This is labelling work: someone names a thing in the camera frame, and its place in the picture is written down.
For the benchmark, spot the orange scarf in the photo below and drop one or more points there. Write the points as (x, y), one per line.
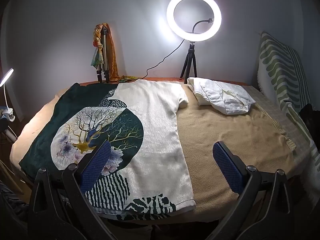
(113, 55)

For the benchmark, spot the small black tripod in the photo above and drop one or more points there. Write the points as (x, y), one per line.
(191, 55)

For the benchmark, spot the green white striped cloth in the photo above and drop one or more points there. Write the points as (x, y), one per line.
(277, 62)

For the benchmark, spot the folded white shirt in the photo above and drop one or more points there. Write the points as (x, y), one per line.
(220, 97)

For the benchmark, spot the colourful hanging cloth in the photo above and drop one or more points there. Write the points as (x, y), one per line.
(97, 55)

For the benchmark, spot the white clip desk lamp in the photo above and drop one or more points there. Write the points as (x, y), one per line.
(8, 73)

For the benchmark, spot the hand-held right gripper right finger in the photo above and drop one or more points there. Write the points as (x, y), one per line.
(228, 165)

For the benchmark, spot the beige blanket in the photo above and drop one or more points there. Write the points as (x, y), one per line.
(225, 130)

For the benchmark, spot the white green printed t-shirt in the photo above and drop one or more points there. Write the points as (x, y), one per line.
(155, 120)

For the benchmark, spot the silver tripod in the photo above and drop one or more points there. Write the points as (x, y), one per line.
(105, 55)

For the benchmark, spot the grey striped clothing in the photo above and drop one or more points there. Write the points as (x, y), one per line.
(12, 200)

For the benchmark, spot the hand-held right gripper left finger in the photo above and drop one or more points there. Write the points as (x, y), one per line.
(96, 165)

